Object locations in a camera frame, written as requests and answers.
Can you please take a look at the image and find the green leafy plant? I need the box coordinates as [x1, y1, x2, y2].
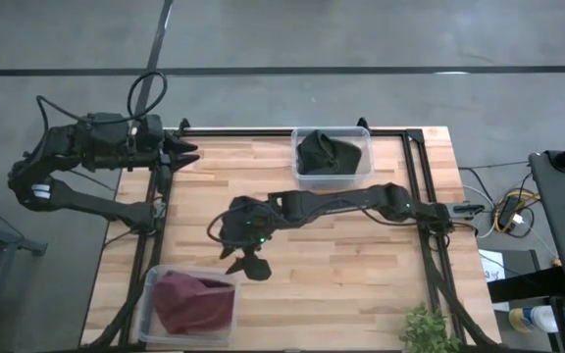
[398, 302, 463, 353]

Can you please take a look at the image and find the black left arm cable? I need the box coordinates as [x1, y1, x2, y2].
[35, 71, 169, 129]

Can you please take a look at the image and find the white bottle yellow cap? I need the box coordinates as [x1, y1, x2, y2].
[507, 306, 558, 334]

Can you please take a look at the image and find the clear plastic bin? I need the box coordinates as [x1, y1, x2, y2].
[290, 126, 375, 191]
[136, 264, 240, 348]

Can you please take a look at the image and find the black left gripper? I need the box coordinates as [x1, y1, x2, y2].
[129, 114, 202, 192]

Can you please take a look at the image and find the black aluminium table frame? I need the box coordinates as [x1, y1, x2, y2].
[80, 117, 502, 352]

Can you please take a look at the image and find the black power strip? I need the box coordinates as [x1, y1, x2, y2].
[497, 195, 524, 227]

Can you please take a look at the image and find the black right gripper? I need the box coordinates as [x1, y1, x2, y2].
[217, 194, 283, 282]

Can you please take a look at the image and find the white paper sheet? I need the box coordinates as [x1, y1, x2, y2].
[478, 248, 508, 283]

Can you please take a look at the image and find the yellow cable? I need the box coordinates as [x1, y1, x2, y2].
[492, 192, 542, 234]

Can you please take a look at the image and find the black floor cable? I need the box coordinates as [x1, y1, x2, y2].
[458, 160, 532, 173]

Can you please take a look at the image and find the white cable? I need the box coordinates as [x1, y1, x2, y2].
[462, 183, 498, 240]

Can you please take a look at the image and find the black stand bar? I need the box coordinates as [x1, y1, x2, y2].
[487, 264, 565, 304]

